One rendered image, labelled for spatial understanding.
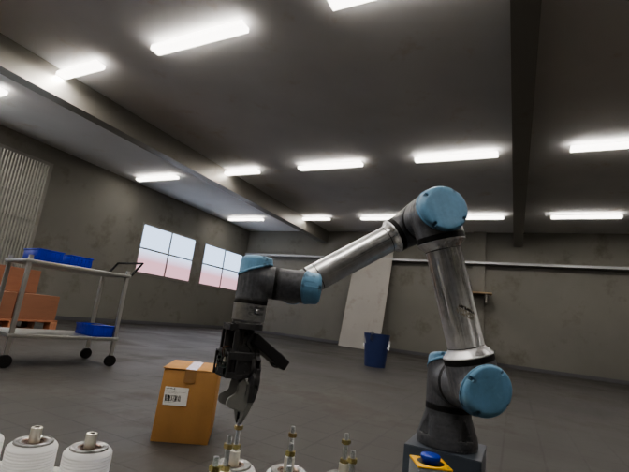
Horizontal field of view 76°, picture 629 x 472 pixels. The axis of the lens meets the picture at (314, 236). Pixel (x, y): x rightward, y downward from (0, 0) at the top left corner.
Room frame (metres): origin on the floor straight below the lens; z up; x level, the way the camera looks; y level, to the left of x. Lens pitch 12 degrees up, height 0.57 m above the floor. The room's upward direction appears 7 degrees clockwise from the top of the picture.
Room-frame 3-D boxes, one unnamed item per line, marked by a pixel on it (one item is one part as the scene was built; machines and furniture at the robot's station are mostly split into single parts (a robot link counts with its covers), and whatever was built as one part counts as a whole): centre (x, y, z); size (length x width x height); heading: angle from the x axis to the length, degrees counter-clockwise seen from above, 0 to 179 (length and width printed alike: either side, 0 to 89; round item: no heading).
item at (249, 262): (0.94, 0.12, 0.65); 0.09 x 0.08 x 0.11; 95
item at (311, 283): (0.97, 0.03, 0.65); 0.11 x 0.11 x 0.08; 5
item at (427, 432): (1.13, -0.40, 0.35); 0.15 x 0.15 x 0.10
